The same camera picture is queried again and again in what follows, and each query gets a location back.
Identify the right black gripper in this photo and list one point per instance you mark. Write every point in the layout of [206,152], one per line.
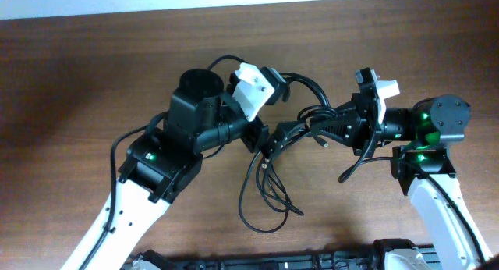
[353,123]

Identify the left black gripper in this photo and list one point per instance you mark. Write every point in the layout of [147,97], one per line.
[254,139]

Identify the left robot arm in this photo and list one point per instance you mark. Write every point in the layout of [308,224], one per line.
[203,114]

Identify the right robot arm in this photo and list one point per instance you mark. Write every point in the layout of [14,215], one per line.
[420,163]

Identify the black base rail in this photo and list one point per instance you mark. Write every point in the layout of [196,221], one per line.
[382,254]

